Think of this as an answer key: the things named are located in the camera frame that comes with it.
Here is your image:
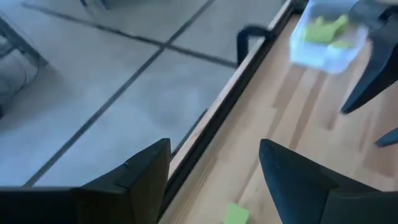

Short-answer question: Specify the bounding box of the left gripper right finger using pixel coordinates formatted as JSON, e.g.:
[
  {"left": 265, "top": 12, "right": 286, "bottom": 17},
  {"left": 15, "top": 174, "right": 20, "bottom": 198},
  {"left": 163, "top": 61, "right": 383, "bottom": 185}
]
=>
[{"left": 259, "top": 139, "right": 398, "bottom": 224}]

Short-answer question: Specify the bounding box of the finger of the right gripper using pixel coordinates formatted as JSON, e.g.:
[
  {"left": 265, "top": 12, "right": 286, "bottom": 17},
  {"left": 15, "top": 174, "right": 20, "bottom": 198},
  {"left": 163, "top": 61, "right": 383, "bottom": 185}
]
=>
[
  {"left": 340, "top": 15, "right": 398, "bottom": 113},
  {"left": 374, "top": 128, "right": 398, "bottom": 147}
]

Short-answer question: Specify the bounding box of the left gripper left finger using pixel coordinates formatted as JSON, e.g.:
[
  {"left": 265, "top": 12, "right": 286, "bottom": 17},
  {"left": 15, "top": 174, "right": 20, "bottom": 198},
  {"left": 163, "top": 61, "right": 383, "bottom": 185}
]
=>
[{"left": 73, "top": 138, "right": 172, "bottom": 224}]

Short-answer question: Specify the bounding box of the green rectangular wooden block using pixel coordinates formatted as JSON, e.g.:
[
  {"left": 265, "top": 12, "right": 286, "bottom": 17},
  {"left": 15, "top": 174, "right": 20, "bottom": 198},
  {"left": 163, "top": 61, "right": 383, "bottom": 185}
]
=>
[{"left": 328, "top": 39, "right": 354, "bottom": 50}]

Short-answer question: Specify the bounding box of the green wooden arch block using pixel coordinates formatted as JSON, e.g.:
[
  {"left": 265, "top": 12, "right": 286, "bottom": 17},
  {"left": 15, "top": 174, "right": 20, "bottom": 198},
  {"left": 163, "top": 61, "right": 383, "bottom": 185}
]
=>
[{"left": 303, "top": 14, "right": 349, "bottom": 45}]

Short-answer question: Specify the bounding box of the green wooden cube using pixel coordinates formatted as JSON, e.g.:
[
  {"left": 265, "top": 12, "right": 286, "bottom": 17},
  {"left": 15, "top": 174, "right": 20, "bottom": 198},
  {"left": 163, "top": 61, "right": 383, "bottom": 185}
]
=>
[{"left": 222, "top": 202, "right": 251, "bottom": 224}]

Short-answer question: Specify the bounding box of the clear plastic bin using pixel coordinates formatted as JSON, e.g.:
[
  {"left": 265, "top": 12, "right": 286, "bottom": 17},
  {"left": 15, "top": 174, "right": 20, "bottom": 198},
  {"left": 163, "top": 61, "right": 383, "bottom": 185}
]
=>
[{"left": 289, "top": 0, "right": 371, "bottom": 75}]

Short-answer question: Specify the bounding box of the grey metal stand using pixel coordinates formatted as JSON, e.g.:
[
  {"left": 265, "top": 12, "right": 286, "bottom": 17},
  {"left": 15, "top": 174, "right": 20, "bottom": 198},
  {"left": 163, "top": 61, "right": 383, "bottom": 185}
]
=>
[{"left": 0, "top": 12, "right": 49, "bottom": 119}]

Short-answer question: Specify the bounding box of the black aluminium table frame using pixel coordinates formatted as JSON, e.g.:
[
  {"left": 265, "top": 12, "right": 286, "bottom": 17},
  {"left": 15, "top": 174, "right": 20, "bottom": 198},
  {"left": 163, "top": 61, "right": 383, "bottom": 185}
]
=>
[{"left": 157, "top": 0, "right": 310, "bottom": 222}]

